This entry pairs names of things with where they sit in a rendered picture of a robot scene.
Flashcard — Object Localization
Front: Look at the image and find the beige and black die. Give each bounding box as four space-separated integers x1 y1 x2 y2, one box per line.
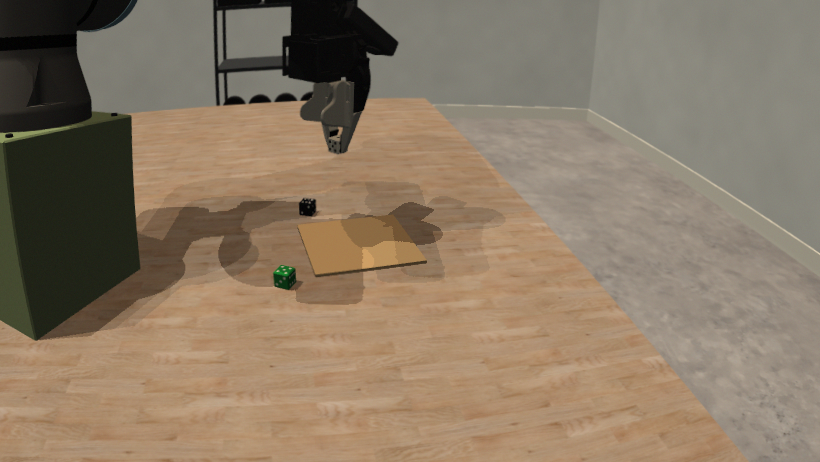
328 135 341 154

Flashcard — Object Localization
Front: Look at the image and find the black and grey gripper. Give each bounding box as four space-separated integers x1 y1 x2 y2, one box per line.
282 0 371 153

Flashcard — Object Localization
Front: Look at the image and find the green die with white pips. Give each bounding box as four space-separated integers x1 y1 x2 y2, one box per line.
273 265 296 290

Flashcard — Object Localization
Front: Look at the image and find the black die with white pips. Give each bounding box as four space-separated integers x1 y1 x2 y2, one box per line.
299 198 316 216

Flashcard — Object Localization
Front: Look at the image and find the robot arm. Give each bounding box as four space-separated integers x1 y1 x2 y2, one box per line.
0 0 398 133

